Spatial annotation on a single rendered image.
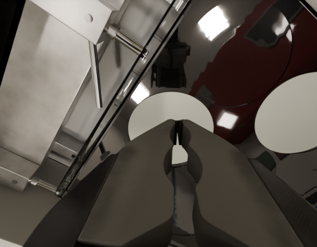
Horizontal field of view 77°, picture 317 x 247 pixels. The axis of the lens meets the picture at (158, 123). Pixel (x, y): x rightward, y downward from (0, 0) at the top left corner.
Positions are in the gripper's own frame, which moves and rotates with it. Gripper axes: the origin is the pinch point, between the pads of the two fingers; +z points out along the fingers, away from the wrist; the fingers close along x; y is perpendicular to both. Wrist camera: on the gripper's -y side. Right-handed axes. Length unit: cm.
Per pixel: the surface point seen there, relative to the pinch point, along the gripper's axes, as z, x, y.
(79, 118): 17.0, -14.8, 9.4
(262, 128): 9.3, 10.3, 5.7
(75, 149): 14.4, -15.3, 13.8
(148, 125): 9.2, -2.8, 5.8
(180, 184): 9.1, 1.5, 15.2
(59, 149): 13.9, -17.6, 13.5
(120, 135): 9.2, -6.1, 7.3
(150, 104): 9.2, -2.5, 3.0
